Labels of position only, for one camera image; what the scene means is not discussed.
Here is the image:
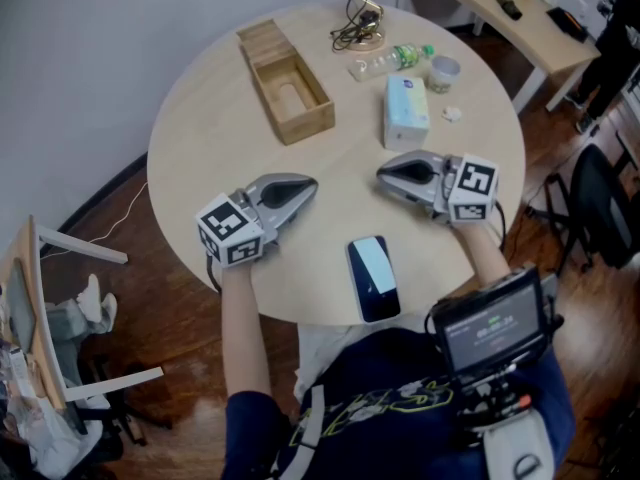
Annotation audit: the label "open wooden box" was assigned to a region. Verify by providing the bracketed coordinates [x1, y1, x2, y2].
[235, 17, 336, 147]

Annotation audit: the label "person's left forearm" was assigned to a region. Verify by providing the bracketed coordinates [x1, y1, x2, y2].
[219, 262, 274, 399]

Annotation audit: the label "white pouch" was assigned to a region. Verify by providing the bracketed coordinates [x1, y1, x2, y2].
[482, 410, 556, 480]

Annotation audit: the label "clear plastic cup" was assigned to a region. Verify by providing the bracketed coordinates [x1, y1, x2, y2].
[427, 55, 462, 96]

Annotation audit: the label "black camera rig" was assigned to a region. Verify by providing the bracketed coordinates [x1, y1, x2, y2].
[452, 367, 534, 434]

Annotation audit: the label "wooden desk white legs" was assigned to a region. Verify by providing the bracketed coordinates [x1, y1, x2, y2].
[0, 215, 165, 412]

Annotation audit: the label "right hand-held gripper cable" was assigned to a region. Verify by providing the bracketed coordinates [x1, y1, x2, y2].
[492, 200, 507, 254]

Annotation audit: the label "curved gold desk lamp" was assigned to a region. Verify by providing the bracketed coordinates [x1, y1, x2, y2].
[322, 0, 387, 53]

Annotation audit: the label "black office chair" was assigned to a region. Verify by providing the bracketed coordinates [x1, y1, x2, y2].
[544, 142, 640, 274]

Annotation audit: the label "flat black case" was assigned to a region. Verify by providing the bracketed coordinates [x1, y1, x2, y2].
[545, 6, 589, 44]

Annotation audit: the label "left hand-held gripper cable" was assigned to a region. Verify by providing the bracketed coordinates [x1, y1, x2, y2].
[205, 252, 222, 292]

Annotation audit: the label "thin white cable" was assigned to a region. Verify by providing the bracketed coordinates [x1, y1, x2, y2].
[89, 182, 150, 244]

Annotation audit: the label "black lamp cable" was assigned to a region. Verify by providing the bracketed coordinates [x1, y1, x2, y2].
[330, 10, 384, 52]

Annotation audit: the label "computer monitor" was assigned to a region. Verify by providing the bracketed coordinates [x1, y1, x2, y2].
[4, 257, 37, 354]

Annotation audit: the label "curved wooden side desk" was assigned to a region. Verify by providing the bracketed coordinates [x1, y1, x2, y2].
[405, 0, 601, 114]

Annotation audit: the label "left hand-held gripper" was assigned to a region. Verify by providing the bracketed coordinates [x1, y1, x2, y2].
[195, 172, 320, 270]

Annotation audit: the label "light blue tissue pack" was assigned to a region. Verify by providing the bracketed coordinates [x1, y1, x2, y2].
[382, 73, 431, 152]

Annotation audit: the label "black swivel chair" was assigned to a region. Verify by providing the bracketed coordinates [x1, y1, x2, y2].
[74, 362, 174, 444]

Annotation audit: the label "person's right forearm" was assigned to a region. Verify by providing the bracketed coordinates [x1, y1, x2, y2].
[452, 220, 514, 289]

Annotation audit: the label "black chest monitor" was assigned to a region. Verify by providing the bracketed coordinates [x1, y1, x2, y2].
[430, 265, 549, 377]

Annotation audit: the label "hand-held gripper cable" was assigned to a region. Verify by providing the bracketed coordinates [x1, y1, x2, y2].
[205, 252, 222, 292]
[492, 200, 507, 254]

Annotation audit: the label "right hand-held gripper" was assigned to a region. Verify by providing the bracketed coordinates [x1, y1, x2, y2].
[376, 150, 500, 225]

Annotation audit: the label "small black device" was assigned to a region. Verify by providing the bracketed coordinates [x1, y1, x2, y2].
[493, 0, 524, 21]

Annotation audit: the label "person's navy shirt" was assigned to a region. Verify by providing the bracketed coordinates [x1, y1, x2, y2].
[222, 327, 576, 480]

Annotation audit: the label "grey chest strap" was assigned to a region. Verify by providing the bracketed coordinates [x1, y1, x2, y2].
[299, 385, 326, 449]

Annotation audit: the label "black smartphone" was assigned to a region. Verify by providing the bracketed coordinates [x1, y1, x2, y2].
[345, 235, 402, 324]

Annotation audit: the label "person's white shorts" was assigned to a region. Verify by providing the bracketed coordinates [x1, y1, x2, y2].
[292, 320, 371, 404]

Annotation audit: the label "clear bottle green label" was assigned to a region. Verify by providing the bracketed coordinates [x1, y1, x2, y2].
[348, 42, 435, 83]

